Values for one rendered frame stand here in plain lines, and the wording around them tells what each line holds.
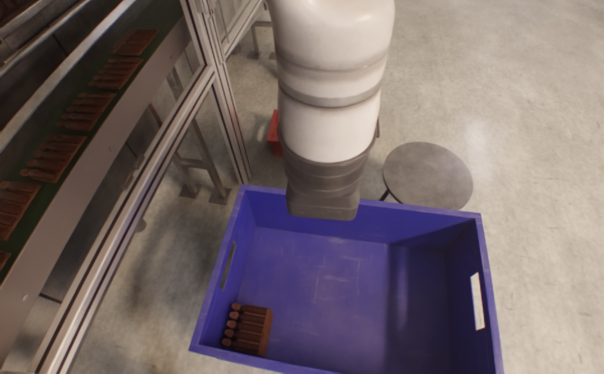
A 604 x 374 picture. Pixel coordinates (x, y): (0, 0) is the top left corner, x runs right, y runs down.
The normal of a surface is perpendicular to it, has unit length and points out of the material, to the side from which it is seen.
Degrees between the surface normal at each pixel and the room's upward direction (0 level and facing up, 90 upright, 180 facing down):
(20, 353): 90
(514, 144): 0
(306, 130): 84
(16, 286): 90
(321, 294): 0
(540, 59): 0
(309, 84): 90
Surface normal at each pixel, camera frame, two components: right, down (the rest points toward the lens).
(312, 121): -0.37, 0.68
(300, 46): -0.55, 0.68
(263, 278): -0.05, -0.57
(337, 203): -0.13, 0.79
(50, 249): 0.98, 0.13
